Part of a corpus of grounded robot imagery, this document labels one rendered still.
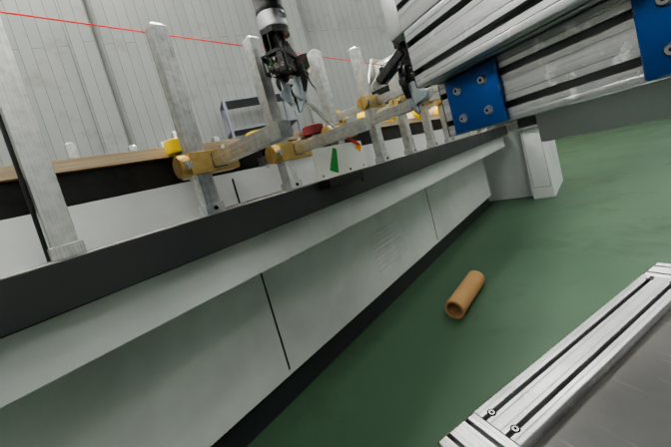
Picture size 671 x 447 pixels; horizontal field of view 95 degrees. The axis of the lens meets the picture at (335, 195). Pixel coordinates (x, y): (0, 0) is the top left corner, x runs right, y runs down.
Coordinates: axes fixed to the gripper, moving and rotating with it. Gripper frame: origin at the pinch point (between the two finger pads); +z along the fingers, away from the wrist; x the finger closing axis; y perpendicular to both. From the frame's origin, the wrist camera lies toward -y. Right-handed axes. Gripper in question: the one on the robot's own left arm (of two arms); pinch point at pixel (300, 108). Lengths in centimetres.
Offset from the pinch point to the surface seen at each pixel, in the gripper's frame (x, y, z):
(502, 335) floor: 37, -34, 91
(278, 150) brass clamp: -7.5, 4.7, 9.6
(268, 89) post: -7.1, 1.4, -7.5
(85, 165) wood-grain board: -40, 33, 3
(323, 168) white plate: -2.3, -9.7, 17.4
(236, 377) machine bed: -35, 16, 69
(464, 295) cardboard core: 27, -52, 84
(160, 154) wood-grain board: -34.2, 18.2, 2.7
